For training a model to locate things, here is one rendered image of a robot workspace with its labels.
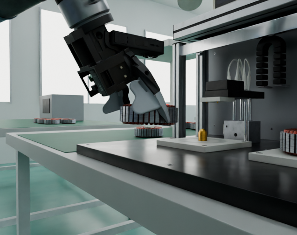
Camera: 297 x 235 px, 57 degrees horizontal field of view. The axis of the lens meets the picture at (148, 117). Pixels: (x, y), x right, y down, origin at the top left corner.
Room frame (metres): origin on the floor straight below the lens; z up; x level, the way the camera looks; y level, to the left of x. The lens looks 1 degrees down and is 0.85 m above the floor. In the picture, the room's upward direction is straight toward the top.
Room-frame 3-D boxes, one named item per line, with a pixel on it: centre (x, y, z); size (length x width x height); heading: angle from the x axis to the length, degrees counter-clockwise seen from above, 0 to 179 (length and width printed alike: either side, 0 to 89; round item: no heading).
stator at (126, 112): (0.53, 0.00, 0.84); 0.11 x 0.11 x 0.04
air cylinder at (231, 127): (0.70, -0.24, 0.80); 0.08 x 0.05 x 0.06; 36
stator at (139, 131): (1.05, 0.00, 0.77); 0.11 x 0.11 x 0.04
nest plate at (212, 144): (0.61, -0.12, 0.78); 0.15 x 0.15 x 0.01; 36
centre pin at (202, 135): (0.61, -0.12, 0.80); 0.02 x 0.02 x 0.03
